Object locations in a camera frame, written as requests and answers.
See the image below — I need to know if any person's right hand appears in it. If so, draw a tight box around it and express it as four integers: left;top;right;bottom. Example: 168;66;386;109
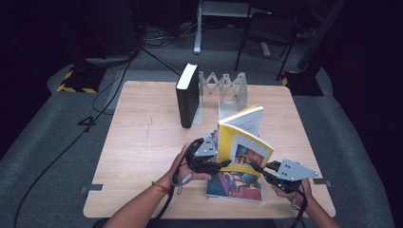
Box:
270;179;315;206

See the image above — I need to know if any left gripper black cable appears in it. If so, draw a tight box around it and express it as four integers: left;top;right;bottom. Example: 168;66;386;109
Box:
154;143;193;222

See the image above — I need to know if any black folding chair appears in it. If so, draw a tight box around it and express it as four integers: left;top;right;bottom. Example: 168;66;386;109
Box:
234;11;300;82

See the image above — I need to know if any grey flat base plate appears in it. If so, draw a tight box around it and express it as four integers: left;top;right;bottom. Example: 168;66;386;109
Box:
85;54;138;68

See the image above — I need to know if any grey metal desk frame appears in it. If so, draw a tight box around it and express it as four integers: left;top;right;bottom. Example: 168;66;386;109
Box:
193;0;273;59

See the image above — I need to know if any person's left hand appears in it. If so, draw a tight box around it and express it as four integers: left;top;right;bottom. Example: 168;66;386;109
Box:
165;142;213;192

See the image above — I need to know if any looped black floor cable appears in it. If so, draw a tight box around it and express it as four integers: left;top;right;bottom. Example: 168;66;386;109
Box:
91;63;128;116

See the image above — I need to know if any dark equipment stand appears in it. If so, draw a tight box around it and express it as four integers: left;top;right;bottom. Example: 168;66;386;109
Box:
74;0;141;61

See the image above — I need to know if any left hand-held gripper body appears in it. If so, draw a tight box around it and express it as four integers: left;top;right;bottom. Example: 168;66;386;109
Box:
184;132;223;175

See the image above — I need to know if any long black floor cable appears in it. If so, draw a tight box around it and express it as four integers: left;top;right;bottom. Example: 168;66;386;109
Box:
12;58;136;228

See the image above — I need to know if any straight black floor cable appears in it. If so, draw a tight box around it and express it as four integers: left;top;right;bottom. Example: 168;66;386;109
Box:
139;47;182;77

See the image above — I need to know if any grey wrist strap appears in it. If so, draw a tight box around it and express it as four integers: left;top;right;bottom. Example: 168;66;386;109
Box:
169;172;194;195

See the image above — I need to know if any orange bracelet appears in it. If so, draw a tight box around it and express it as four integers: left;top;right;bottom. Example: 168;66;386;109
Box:
151;180;170;194

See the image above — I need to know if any black yellow striped stand base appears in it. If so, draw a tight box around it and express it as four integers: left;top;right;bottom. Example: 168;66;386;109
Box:
280;69;325;98
56;64;107;95

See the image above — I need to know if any dark leaning post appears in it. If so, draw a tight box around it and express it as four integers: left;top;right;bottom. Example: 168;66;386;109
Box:
296;0;348;72

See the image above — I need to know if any grey tape strip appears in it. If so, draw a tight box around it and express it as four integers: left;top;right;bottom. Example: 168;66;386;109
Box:
80;183;105;195
313;178;333;188

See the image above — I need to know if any thin yellow book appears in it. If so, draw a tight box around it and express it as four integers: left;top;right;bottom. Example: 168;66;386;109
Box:
217;104;276;178

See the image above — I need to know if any bundle of floor cables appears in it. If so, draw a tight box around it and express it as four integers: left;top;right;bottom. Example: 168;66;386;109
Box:
139;23;198;50

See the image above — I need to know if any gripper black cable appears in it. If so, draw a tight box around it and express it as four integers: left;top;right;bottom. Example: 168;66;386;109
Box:
289;184;310;228
154;143;193;222

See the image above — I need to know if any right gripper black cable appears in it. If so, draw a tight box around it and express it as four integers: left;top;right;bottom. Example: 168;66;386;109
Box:
289;184;310;228

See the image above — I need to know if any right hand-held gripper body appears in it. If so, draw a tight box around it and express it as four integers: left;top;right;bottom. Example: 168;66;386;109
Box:
262;158;320;195

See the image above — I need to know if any thick black book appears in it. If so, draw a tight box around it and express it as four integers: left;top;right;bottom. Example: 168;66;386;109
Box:
175;62;202;129

